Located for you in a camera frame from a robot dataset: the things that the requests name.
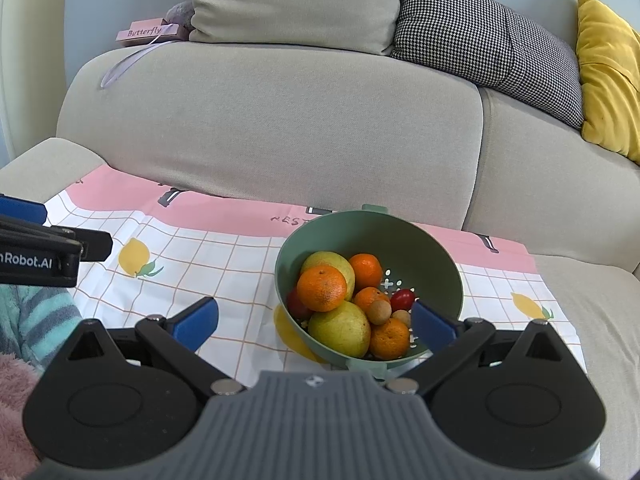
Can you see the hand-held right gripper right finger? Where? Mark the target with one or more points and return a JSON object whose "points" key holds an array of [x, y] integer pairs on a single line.
{"points": [[432, 327]]}

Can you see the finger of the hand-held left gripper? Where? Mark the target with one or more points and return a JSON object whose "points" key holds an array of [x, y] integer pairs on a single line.
{"points": [[75, 240], [22, 209]]}

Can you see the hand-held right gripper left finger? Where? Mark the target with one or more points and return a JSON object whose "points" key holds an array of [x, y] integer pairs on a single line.
{"points": [[196, 321]]}

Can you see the brown longan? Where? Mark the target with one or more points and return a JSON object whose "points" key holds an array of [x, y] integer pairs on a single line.
{"points": [[378, 311], [402, 317]]}

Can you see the red cherry tomato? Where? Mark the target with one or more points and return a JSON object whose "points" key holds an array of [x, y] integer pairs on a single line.
{"points": [[402, 299], [296, 306]]}

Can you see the orange mandarin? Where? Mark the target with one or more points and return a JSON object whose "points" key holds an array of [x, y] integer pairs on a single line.
{"points": [[321, 287], [367, 270], [370, 297], [389, 338]]}

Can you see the green plastic colander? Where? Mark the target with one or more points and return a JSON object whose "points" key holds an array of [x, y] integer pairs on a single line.
{"points": [[425, 255]]}

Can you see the green yellow pear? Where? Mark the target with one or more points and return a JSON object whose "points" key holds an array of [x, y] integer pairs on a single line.
{"points": [[340, 329], [335, 262]]}

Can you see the teal striped clothing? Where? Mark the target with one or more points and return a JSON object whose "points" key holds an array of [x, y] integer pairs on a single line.
{"points": [[35, 320]]}

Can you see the lemon print checked cloth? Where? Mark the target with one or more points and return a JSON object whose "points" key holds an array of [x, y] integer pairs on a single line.
{"points": [[215, 265]]}

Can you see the pink fluffy cloth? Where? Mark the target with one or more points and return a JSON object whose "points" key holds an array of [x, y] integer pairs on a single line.
{"points": [[15, 410]]}

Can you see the pink sign box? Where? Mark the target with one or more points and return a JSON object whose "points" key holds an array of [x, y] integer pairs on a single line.
{"points": [[145, 31]]}

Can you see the beige sofa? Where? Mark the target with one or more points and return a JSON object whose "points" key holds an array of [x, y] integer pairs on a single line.
{"points": [[280, 120]]}

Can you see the grey plush toy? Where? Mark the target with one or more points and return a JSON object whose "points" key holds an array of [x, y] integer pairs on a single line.
{"points": [[179, 17]]}

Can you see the houndstooth cushion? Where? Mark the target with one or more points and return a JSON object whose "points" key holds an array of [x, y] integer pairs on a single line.
{"points": [[480, 40]]}

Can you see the yellow cushion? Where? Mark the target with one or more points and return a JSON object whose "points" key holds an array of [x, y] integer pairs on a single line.
{"points": [[612, 85]]}

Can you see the beige cushion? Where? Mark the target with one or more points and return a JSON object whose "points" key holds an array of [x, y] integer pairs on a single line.
{"points": [[295, 0]]}

